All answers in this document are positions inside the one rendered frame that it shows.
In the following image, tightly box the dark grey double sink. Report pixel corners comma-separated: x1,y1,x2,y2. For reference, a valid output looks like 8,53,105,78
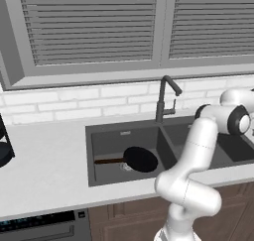
84,114,254,188

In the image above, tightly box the black frying pan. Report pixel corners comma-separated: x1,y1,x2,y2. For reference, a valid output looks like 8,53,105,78
93,146,160,174

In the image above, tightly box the dark grey tap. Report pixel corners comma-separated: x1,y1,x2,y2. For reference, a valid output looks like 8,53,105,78
155,74,184,124

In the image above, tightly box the grey window with blinds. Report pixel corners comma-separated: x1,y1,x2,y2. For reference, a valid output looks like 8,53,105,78
0,0,254,91

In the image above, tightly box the brown wooden cupboard door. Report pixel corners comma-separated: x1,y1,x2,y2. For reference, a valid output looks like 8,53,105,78
88,195,175,241
193,181,254,241

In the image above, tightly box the black round appliance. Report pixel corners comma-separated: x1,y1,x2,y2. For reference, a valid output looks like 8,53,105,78
0,113,16,169

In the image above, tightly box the grey dishwasher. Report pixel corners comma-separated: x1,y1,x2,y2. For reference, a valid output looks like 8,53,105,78
0,208,92,241

